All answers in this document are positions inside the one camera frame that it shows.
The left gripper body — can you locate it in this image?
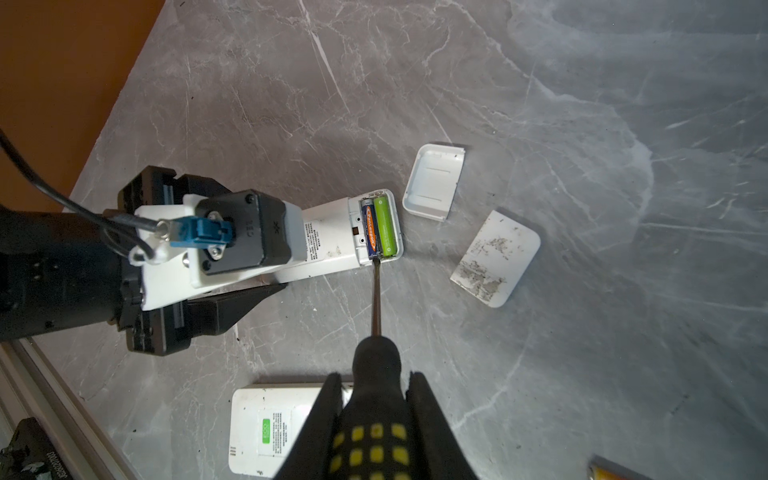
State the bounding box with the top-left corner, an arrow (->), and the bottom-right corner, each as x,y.
117,166 -> 231,356

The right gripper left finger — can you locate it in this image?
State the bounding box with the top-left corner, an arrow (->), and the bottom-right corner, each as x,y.
275,373 -> 343,479

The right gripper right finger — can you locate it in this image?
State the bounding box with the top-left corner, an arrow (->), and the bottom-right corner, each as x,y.
406,372 -> 477,479

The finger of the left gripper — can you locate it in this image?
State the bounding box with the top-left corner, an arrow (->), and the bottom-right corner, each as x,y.
185,284 -> 287,336

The white TCL remote control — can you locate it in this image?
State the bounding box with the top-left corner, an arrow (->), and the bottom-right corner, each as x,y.
228,383 -> 322,479

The black yellow screwdriver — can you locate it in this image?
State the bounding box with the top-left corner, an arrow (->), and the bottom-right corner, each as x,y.
327,258 -> 417,479

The blue orange AAA battery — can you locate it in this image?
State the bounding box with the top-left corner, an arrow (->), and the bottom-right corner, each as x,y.
361,199 -> 382,259

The white battery cover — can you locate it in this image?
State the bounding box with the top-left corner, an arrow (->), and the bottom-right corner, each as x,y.
402,143 -> 466,222
450,210 -> 541,308

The red orange AAA battery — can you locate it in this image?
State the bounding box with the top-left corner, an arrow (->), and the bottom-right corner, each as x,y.
587,455 -> 650,480

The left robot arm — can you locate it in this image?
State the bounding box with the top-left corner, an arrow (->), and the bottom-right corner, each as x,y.
1,166 -> 306,356

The green AAA battery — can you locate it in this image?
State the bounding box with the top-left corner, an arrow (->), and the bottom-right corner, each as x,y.
373,195 -> 398,258

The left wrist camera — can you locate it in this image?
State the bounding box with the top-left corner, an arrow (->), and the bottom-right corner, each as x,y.
135,190 -> 308,311

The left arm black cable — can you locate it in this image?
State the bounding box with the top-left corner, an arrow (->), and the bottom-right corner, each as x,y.
0,128 -> 163,259

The aluminium rail frame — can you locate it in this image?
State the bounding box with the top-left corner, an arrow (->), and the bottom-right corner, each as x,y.
1,339 -> 138,479

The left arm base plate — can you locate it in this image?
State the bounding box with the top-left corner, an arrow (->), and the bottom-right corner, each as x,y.
1,417 -> 73,480

